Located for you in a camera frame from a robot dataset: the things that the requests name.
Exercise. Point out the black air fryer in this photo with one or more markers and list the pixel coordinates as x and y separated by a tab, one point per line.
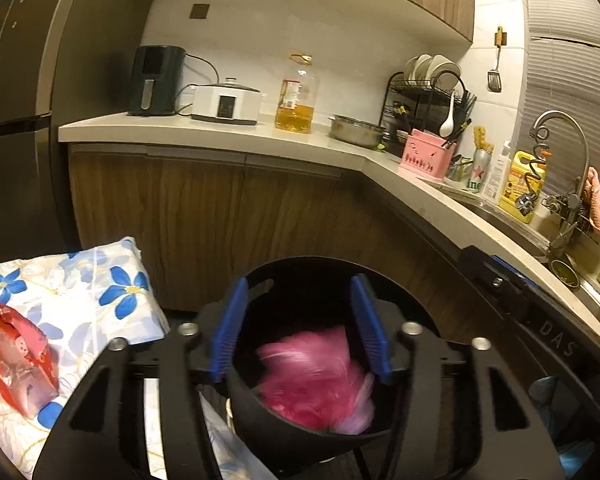
156	80

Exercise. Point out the window blinds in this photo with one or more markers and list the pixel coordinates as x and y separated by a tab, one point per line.
563	69

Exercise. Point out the pink plastic bag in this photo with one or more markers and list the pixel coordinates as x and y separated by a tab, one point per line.
310	379

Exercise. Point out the black round trash bin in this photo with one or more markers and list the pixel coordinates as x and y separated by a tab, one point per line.
308	294

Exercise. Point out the brown wall socket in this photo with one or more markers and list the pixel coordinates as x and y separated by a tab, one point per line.
199	11

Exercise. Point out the hanging metal spatula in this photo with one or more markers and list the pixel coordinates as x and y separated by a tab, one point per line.
493	77

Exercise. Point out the red transparent plastic bag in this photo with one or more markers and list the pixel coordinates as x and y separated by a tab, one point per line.
28	374

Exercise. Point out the yellow detergent jug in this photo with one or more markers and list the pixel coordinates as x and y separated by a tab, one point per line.
522	178

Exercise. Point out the pink utensil holder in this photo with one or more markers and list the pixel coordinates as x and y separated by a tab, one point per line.
427	155

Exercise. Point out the white rice cooker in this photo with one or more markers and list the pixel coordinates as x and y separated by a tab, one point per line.
226	103

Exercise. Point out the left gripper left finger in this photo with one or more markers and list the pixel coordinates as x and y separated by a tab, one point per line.
223	341

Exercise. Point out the white detergent bottle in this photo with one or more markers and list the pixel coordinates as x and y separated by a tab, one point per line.
496	177

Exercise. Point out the blue floral tablecloth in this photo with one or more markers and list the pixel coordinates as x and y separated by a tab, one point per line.
80	301

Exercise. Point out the pink cloth on faucet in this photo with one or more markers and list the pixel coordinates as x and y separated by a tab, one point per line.
592	198

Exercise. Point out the white plates in rack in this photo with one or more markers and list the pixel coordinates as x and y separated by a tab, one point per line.
427	70

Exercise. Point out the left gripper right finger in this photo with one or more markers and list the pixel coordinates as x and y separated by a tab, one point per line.
374	338

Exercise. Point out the dark grey refrigerator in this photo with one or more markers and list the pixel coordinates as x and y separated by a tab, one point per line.
61	61

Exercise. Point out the black dish rack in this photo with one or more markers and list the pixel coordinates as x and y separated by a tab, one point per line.
407	107

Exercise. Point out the steel kitchen sink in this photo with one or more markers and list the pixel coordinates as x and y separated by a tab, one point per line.
532	242

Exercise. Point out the steel mixing bowl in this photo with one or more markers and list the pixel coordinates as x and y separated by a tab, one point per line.
356	132

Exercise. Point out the white ladle spoon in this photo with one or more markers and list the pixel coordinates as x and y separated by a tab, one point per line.
447	125

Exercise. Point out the wooden lower cabinets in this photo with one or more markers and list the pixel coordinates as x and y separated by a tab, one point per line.
203	217

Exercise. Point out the cooking oil bottle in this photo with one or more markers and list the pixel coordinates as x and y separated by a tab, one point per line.
297	95

